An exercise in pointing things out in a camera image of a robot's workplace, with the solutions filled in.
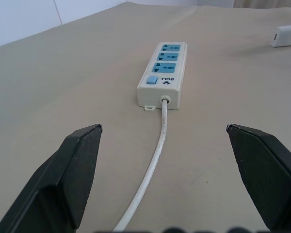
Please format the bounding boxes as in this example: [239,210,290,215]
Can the white power strip cable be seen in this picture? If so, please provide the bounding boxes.
[113,97,170,232]

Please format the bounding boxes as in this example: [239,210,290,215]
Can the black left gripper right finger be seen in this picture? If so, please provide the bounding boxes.
[226,123,291,232]

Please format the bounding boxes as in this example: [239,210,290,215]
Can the white charger adapter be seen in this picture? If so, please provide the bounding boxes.
[270,23,291,48]

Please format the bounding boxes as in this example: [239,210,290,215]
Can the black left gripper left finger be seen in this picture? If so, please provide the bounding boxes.
[0,124,103,233]

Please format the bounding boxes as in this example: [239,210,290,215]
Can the white power strip blue sockets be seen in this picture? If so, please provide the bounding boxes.
[136,42,188,113]

